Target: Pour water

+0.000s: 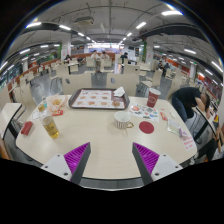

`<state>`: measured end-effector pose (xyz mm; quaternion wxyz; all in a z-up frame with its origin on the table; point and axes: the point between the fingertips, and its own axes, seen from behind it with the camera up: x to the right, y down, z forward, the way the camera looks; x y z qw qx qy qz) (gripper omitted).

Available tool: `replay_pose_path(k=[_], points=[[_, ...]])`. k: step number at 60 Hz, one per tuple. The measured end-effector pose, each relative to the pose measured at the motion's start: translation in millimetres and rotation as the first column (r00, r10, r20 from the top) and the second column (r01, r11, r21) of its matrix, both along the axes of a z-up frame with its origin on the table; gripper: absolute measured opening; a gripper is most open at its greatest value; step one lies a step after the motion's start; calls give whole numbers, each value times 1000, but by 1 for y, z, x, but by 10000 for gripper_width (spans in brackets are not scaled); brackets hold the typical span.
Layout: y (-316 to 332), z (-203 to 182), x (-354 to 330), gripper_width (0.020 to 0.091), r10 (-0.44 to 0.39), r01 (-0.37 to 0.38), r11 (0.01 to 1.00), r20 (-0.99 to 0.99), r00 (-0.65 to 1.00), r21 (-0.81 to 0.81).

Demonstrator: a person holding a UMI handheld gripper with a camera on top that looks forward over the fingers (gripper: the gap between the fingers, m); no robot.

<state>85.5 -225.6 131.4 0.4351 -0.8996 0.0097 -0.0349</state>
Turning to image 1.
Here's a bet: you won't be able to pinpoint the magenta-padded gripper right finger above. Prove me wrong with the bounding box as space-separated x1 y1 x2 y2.
131 142 184 186

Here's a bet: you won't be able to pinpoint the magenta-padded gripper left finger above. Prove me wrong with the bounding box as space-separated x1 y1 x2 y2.
40 142 92 185

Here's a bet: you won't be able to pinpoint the clear bottle with yellow drink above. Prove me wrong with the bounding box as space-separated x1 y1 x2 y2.
36 99 61 140

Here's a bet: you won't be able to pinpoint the flat round red coaster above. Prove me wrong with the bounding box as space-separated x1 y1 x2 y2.
138 120 155 135

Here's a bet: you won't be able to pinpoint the clear plastic packet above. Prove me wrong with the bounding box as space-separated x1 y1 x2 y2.
167 118 184 138

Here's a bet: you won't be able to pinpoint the pink printed table label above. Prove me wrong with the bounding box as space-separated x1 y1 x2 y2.
181 134 198 152

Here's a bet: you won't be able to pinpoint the colourful sticker sheet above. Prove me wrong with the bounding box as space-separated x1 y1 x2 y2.
128 103 160 124

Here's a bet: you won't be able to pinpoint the red carton box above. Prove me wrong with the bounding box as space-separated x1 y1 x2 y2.
20 120 34 136

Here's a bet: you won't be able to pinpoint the white paper with red print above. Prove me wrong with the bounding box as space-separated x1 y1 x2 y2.
31 109 44 121

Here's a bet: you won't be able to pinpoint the red paper cup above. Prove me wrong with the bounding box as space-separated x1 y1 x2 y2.
146 87 162 109

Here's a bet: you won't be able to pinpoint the clear plastic food bag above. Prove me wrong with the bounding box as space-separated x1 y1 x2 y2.
45 93 69 113

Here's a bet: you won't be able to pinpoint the brown food tray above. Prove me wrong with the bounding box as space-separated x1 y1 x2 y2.
68 87 131 111

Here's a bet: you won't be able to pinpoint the white neighbouring table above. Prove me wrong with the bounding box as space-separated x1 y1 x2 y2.
0 102 24 139
194 106 219 141

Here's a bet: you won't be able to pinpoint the white paper napkin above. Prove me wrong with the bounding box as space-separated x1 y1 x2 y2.
113 86 126 98

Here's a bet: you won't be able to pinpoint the beige canteen chairs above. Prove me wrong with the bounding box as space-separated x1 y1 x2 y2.
0 56 201 111

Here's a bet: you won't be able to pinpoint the ceiling air conditioner unit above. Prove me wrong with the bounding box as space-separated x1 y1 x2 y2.
74 15 95 27

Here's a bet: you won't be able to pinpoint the ceiling strip lights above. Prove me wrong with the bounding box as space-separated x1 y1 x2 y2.
0 9 224 73

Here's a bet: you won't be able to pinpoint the white patterned mug, gold handle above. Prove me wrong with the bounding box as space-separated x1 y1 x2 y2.
113 110 135 130

